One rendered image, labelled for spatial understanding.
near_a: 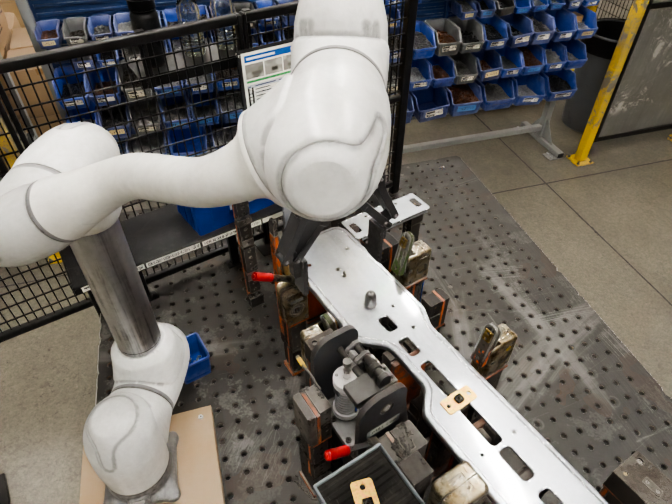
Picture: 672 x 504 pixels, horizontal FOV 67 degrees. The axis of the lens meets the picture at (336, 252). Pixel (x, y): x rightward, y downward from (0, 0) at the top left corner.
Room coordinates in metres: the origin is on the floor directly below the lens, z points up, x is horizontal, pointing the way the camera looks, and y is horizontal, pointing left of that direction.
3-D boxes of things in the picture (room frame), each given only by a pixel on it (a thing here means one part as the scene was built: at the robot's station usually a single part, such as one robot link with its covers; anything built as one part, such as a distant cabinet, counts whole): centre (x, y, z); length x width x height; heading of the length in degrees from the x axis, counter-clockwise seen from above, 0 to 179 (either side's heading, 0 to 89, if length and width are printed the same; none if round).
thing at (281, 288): (0.92, 0.12, 0.88); 0.07 x 0.06 x 0.35; 123
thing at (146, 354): (0.78, 0.47, 1.20); 0.22 x 0.16 x 0.77; 176
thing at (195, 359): (0.91, 0.44, 0.74); 0.11 x 0.10 x 0.09; 33
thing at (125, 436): (0.57, 0.48, 0.91); 0.18 x 0.16 x 0.22; 176
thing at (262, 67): (1.52, 0.19, 1.30); 0.23 x 0.02 x 0.31; 123
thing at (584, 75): (3.71, -2.02, 0.36); 0.50 x 0.50 x 0.73
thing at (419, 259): (1.07, -0.23, 0.87); 0.12 x 0.09 x 0.35; 123
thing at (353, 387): (0.59, -0.05, 0.94); 0.18 x 0.13 x 0.49; 33
